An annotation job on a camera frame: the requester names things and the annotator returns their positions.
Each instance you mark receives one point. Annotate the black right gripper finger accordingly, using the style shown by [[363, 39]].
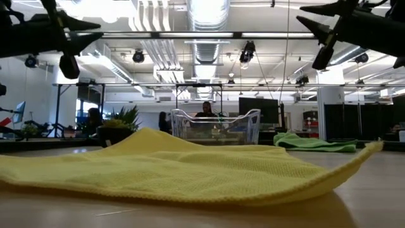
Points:
[[318, 30], [326, 9]]

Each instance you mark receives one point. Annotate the black aluminium table frame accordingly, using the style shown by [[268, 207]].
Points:
[[47, 144]]

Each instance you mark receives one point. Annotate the clear plastic bin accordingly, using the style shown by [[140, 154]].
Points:
[[250, 126]]

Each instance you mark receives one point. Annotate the black background stand frame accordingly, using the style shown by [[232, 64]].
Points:
[[58, 107]]

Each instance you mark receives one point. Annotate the yellow microfiber towel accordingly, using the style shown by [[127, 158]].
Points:
[[190, 171]]

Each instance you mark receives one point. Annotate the black ceiling spotlight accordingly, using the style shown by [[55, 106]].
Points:
[[247, 52], [31, 61], [138, 56], [302, 79], [361, 58]]

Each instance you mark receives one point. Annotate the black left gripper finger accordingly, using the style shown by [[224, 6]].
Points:
[[80, 41], [76, 23]]

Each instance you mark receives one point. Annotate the red storage shelf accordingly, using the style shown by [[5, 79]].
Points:
[[311, 123]]

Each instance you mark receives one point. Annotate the large black monitor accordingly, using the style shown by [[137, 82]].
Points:
[[265, 109]]

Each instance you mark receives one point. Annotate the black curtain partition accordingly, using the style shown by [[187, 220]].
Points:
[[348, 120]]

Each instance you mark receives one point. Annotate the red flat object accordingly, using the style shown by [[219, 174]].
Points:
[[5, 122]]

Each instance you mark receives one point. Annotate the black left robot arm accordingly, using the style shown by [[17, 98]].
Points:
[[12, 38]]

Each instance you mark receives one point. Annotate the green microfiber towel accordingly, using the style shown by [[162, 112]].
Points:
[[310, 144]]

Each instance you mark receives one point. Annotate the person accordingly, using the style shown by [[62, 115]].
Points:
[[94, 120], [164, 122], [206, 111]]

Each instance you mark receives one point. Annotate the white rectangular air duct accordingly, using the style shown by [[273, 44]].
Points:
[[104, 65]]

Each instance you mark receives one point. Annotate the tilted background monitor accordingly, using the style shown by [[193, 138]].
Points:
[[20, 112]]

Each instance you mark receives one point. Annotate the potted succulent plant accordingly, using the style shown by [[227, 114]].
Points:
[[114, 136]]

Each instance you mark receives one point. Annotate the small background plant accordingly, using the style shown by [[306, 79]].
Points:
[[30, 130]]

